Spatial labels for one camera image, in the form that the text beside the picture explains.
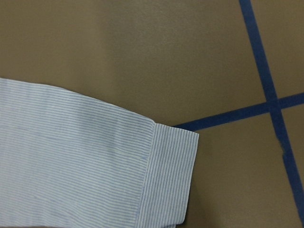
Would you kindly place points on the light blue striped shirt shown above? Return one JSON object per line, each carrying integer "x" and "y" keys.
{"x": 72, "y": 161}

